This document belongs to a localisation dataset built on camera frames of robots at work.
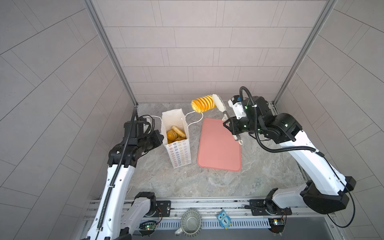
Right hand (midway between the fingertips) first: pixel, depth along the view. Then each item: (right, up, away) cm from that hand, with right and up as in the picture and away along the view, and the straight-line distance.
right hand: (223, 124), depth 63 cm
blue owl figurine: (+1, -44, +4) cm, 44 cm away
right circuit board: (+25, -47, +5) cm, 54 cm away
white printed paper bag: (-20, -15, +8) cm, 27 cm away
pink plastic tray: (+1, -17, +28) cm, 33 cm away
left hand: (-25, -5, +6) cm, 26 cm away
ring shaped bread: (-22, -6, +19) cm, 30 cm away
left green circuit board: (-33, -46, +1) cm, 57 cm away
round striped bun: (-26, -7, +19) cm, 33 cm away
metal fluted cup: (-14, -45, +4) cm, 48 cm away
